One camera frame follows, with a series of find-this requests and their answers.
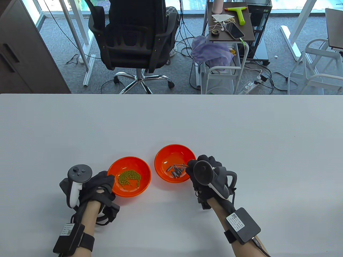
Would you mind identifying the person's right hand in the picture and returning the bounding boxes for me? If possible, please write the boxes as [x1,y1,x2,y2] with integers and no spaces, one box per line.
[186,155,237,212]

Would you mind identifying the person's left hand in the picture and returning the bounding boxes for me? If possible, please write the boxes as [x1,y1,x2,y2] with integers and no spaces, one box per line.
[78,171,116,208]

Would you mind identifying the pile of sunflower seeds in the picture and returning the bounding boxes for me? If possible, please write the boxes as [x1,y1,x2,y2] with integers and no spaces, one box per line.
[167,164,188,178]

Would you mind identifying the orange bowl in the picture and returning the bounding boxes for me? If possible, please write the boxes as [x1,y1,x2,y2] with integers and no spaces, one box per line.
[107,157,152,198]
[154,145,196,183]

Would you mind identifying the black labelled right forearm box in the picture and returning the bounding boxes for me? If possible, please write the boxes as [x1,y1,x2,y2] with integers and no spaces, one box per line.
[224,207,262,245]

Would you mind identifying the black labelled left forearm box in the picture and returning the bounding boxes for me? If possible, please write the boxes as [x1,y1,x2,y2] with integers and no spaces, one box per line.
[53,223,95,255]

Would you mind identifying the person's right forearm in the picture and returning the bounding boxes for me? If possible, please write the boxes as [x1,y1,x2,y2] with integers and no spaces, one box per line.
[208,198,271,257]

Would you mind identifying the person's left forearm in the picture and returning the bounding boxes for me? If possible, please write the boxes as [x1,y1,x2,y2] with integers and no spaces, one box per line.
[79,199,103,236]

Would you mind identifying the grey right hand controller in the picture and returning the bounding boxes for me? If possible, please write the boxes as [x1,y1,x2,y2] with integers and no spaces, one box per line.
[193,160,237,200]

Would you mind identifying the grey hand controller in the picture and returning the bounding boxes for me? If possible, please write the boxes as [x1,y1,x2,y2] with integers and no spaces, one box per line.
[193,160,237,200]
[59,164,93,209]

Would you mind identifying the grey left hand controller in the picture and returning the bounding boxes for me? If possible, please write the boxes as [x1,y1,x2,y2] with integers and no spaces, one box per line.
[59,164,93,209]

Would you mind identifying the heap of green beans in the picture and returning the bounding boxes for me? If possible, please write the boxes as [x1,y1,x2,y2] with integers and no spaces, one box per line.
[118,169,141,188]

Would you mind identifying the white power strip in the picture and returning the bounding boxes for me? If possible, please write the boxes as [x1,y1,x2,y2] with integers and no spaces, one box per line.
[238,80,262,95]

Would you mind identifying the purple cloth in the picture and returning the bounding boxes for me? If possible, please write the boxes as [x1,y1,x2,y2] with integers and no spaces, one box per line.
[191,35,234,72]

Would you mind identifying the white desk leg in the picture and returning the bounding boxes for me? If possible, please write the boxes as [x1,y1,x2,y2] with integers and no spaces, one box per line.
[280,0,317,62]
[59,0,96,86]

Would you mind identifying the black office chair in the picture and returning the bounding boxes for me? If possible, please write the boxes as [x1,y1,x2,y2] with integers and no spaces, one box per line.
[88,0,179,95]

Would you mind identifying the black smartphone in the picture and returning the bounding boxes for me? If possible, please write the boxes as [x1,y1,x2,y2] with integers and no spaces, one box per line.
[224,22,245,40]

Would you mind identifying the white earphones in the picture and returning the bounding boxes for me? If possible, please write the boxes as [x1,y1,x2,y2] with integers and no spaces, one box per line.
[208,22,229,33]

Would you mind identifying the white cart with brown top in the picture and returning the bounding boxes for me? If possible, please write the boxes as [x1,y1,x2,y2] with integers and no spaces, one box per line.
[200,1,255,95]

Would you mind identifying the white face mask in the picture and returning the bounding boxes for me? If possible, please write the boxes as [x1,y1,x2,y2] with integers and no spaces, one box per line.
[212,14,236,23]

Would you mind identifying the green squeegee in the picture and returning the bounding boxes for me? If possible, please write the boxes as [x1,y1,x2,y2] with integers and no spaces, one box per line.
[225,6,247,26]

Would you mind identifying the dark brown cabinet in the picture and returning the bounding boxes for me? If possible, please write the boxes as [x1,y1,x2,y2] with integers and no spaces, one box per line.
[0,0,72,94]

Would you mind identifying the black equipment rack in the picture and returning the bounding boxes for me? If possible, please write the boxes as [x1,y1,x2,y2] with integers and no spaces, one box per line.
[245,0,273,66]

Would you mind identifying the grey panel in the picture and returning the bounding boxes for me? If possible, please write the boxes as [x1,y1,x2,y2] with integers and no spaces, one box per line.
[325,8,343,50]

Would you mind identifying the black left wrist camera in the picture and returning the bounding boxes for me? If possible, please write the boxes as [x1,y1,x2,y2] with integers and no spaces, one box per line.
[95,201,120,226]

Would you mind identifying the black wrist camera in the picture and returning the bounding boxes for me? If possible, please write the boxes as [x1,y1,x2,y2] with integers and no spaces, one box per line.
[198,197,212,210]
[95,201,120,226]

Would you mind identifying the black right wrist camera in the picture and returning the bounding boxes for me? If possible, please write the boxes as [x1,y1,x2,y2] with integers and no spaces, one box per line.
[198,197,212,210]

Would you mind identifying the white frame chair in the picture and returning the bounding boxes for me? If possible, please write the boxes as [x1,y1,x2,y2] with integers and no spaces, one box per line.
[288,39,343,95]

